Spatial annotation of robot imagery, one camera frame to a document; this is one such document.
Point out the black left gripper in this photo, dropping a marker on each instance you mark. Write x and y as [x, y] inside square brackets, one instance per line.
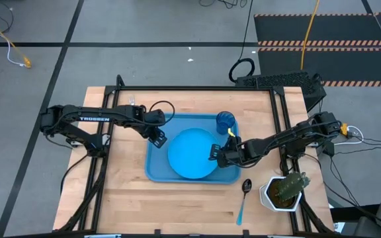
[150, 131]

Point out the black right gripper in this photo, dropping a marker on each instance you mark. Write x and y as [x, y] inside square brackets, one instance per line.
[231, 155]

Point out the blue round plate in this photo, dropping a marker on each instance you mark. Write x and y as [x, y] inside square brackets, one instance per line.
[190, 153]

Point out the blue plastic tray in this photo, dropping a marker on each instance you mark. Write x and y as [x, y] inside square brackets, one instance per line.
[157, 165]

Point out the blue faceted cup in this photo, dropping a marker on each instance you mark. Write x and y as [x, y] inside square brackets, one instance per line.
[225, 120]

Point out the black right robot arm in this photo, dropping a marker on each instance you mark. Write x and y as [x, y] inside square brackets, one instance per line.
[276, 140]

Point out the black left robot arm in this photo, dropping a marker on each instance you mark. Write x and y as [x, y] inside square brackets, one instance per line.
[91, 118]

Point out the white hexagonal plant pot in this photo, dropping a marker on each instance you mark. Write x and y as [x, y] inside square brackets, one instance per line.
[266, 198]

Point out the green cactus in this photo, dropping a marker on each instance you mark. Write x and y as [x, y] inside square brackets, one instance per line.
[291, 186]

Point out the black perforated computer case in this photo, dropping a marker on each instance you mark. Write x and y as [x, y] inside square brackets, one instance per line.
[276, 80]

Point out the black power brick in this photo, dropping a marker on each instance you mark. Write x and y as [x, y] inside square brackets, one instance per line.
[328, 149]

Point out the yellow connector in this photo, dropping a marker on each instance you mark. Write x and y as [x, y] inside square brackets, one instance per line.
[344, 129]

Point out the black hazard striped floor mat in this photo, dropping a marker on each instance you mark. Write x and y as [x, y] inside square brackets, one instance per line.
[326, 29]

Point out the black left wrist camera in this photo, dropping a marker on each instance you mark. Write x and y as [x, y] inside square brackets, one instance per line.
[157, 118]

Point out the black aluminium table frame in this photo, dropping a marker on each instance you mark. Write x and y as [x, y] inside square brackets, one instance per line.
[194, 88]

